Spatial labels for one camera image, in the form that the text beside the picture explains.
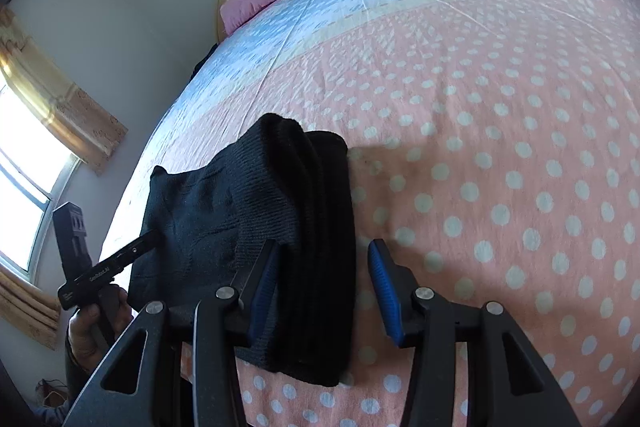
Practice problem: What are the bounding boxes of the person's left hand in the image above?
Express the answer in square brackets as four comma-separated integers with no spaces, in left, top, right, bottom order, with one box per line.
[67,287,135,375]

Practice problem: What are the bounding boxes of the pink polka dot bedsheet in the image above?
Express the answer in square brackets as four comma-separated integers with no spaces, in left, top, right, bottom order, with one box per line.
[97,0,640,427]

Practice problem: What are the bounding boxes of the person's left forearm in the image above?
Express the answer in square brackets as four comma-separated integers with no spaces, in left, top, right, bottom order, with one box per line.
[64,342,103,410]

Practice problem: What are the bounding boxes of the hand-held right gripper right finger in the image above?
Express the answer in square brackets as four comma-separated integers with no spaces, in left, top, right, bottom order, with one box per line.
[367,239,583,427]

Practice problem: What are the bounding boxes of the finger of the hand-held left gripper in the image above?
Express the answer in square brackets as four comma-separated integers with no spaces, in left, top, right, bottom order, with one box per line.
[115,231,162,270]

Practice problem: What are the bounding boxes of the side window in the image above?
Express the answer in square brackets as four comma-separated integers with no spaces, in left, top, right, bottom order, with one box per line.
[0,79,82,274]

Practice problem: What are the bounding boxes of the black pants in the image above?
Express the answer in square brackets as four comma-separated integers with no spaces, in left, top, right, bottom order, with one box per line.
[127,113,357,388]

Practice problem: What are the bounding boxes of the dark cloth beside bed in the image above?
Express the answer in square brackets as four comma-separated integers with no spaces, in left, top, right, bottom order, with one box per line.
[191,43,219,81]

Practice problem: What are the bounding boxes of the golden patterned curtain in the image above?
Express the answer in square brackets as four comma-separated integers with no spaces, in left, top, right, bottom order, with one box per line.
[0,266,67,352]

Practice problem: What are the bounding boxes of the golden patterned curtain valance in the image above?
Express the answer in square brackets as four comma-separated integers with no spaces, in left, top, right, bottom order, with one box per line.
[0,6,129,178]

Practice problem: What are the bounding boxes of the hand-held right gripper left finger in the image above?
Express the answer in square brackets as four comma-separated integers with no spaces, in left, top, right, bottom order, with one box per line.
[70,239,281,427]

